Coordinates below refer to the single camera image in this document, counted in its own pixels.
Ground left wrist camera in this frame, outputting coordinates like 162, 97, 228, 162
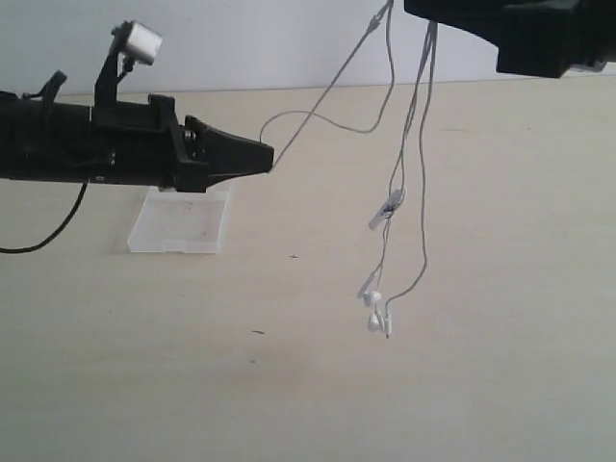
94, 20, 163, 107

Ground clear plastic storage case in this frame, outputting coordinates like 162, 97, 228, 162
127, 188, 232, 254

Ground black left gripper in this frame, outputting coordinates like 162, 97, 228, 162
89, 94, 274, 193

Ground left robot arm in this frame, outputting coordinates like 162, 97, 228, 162
1, 72, 274, 193

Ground white wired earphones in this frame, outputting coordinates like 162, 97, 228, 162
259, 0, 440, 339

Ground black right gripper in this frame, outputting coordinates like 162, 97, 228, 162
403, 0, 615, 78

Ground black camera cable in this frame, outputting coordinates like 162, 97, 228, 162
0, 182, 90, 254

